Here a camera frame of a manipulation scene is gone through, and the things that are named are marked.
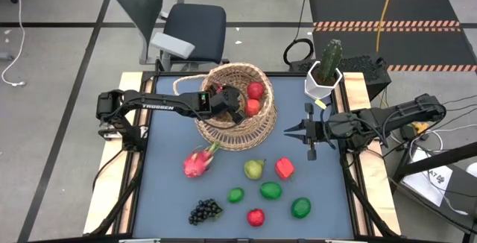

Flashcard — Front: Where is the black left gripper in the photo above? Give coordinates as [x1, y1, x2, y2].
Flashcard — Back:
[207, 84, 247, 125]

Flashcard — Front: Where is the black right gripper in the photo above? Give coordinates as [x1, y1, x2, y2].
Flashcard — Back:
[283, 103, 338, 161]

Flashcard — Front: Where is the orange-red apple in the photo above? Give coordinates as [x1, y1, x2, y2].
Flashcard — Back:
[244, 98, 262, 118]

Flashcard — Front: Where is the red bell pepper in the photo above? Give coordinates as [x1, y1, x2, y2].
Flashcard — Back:
[274, 157, 296, 181]

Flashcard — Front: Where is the yellow-green pear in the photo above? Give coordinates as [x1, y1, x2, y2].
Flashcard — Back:
[243, 159, 265, 181]

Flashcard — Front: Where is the pink dragon fruit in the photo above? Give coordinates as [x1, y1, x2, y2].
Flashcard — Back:
[182, 141, 221, 180]

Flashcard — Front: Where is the large green lime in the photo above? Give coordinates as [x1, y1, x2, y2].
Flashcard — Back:
[290, 197, 312, 220]
[259, 181, 283, 201]

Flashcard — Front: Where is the small green lime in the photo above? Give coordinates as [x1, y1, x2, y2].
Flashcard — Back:
[227, 187, 246, 204]

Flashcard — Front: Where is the woven wicker basket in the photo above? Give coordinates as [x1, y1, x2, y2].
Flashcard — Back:
[172, 62, 279, 151]

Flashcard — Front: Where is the white hexagonal plant pot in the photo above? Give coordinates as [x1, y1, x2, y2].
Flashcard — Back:
[303, 60, 344, 101]

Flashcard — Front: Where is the green cactus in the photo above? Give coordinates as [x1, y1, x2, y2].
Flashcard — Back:
[318, 38, 344, 83]

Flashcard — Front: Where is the black perforated computer case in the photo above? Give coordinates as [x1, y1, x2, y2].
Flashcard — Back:
[289, 54, 393, 101]

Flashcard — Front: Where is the grey mesh office chair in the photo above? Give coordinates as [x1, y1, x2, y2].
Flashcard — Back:
[92, 0, 230, 73]

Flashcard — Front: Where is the dark grape bunch with leaves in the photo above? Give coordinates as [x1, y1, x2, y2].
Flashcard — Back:
[188, 198, 224, 226]

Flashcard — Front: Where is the black power adapter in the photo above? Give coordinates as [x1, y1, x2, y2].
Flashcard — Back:
[399, 124, 417, 142]

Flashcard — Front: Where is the white paper sheet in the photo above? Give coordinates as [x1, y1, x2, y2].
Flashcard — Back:
[402, 149, 454, 207]

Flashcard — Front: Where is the plywood table board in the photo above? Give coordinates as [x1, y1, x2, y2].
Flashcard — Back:
[83, 71, 402, 236]

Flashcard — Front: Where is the black hazard-striped floor mat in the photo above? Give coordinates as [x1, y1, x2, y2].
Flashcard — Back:
[308, 0, 477, 73]

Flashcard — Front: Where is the black side table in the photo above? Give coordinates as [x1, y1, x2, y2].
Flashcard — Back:
[391, 142, 477, 236]

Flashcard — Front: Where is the black coiled cable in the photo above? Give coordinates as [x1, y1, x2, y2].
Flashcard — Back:
[282, 0, 316, 66]

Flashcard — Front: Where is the yellow cable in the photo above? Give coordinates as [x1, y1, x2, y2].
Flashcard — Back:
[375, 0, 399, 53]

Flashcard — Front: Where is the white cable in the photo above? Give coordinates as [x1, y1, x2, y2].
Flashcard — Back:
[1, 0, 28, 87]

